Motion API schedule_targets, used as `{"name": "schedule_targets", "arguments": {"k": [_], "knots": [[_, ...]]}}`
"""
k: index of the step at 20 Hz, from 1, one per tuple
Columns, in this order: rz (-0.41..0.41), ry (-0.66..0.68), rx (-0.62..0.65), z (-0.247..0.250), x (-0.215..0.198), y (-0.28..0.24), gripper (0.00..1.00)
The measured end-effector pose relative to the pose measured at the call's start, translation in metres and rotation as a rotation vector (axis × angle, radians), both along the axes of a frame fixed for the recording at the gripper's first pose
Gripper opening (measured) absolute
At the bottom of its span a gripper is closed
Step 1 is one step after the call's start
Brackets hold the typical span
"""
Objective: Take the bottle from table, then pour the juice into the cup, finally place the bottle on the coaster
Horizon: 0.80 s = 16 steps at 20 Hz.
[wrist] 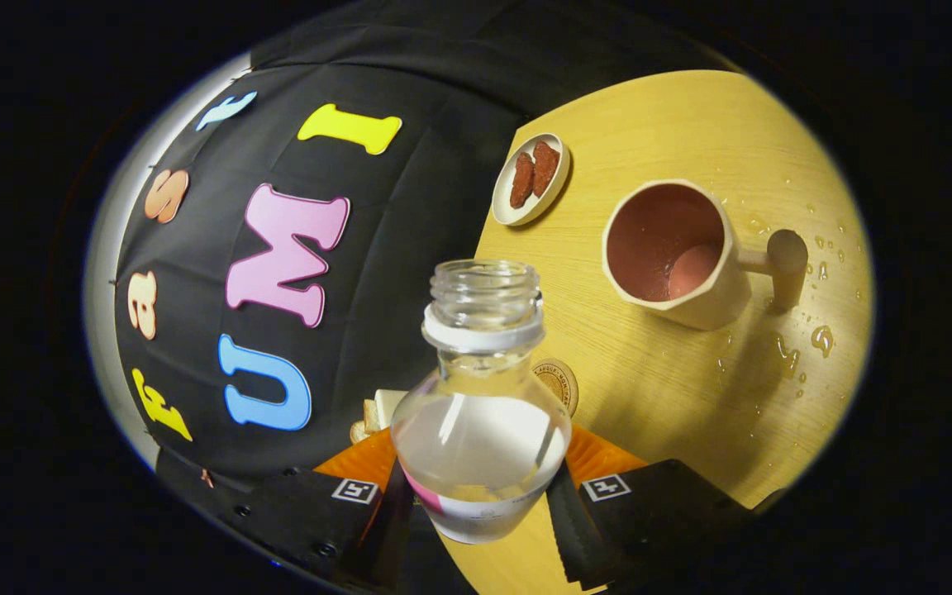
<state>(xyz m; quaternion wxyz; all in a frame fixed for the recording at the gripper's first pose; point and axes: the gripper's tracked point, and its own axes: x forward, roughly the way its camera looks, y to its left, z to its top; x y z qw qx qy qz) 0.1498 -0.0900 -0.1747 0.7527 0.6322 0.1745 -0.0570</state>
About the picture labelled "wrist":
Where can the red meat piece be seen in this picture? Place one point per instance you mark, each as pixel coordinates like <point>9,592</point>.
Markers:
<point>521,180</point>
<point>545,168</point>

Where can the white toaster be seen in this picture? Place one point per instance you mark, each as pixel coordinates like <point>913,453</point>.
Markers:
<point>392,406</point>

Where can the wooden table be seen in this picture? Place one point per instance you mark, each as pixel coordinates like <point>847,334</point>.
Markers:
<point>674,397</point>

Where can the copper clip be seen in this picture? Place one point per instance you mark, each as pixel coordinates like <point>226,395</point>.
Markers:
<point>207,478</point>

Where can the round wooden coaster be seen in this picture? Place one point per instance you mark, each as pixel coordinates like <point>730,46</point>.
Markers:
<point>563,384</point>

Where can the cream cup with pink inside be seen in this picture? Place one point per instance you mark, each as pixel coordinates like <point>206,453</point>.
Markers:
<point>707,306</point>

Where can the toasted bread slice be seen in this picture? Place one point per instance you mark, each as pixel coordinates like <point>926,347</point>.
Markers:
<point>371,415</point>
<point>358,431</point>

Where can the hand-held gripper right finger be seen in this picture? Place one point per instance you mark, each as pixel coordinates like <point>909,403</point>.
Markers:
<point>658,512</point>

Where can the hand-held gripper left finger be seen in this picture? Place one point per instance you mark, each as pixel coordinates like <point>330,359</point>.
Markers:
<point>302,512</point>

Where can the clear plastic juice bottle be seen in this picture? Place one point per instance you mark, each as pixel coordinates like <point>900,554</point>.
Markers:
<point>480,446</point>

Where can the white round plate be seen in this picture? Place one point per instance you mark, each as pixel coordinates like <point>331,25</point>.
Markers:
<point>525,216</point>

